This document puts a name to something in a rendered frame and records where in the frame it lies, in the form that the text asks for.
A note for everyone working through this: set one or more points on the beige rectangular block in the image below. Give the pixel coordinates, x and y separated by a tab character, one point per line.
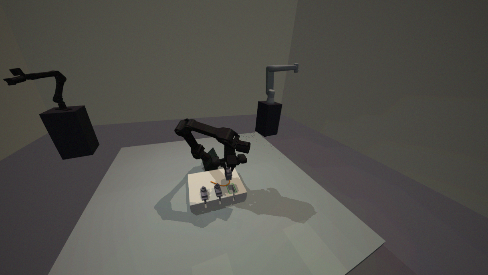
205	194

